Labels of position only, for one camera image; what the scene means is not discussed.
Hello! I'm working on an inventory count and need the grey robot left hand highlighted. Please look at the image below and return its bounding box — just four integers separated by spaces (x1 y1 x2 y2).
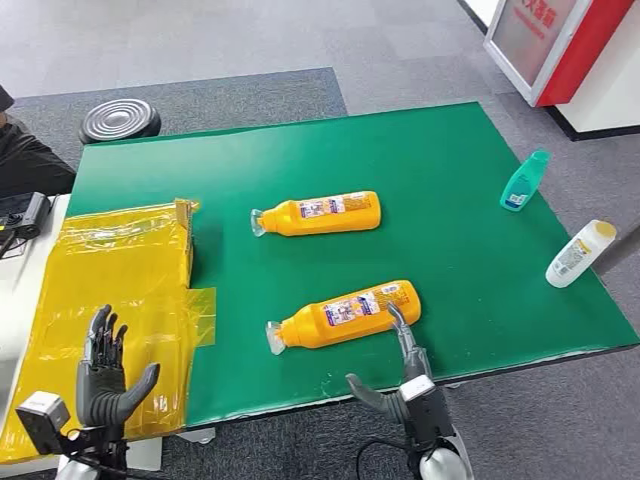
75 303 162 429

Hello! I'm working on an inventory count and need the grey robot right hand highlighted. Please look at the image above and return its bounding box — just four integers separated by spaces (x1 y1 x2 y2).
346 302 455 459

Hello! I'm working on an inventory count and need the orange bottle with clear cap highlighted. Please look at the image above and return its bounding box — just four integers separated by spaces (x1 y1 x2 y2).
265 279 423 358
250 190 383 239

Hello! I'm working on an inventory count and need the white bottle with yellow cap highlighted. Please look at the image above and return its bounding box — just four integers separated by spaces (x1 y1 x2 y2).
545 219 618 290

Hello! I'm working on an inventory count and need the teal plastic bottle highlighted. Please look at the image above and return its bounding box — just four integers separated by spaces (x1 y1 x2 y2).
500 149 552 213

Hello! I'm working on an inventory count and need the yellow plastic wrapped box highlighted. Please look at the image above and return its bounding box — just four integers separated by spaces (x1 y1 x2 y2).
0 197 217 466

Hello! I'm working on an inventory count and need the white table foot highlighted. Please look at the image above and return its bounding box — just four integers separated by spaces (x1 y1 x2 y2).
176 427 217 445

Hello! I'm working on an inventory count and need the black device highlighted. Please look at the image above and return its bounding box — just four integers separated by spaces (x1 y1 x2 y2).
0 192 53 242

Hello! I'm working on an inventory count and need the green table mat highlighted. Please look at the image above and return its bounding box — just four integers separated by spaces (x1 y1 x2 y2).
66 101 640 429

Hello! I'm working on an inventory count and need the person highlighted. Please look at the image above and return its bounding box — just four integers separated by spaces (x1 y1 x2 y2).
0 84 78 199

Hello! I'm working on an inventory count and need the black round stool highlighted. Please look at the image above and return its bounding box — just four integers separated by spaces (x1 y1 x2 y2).
78 97 162 146

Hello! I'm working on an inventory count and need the red and white sign stand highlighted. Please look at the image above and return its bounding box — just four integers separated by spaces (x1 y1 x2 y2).
482 0 640 135

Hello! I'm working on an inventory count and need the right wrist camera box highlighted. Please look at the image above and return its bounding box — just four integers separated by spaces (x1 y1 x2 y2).
399 374 436 403

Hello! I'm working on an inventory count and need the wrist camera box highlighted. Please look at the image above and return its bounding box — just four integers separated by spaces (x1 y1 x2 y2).
14 390 72 456
399 374 436 403

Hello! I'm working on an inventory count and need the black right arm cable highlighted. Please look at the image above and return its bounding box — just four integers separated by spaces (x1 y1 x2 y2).
355 439 417 480

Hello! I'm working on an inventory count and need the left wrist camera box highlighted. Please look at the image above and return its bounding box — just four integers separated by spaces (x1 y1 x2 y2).
14 390 72 456

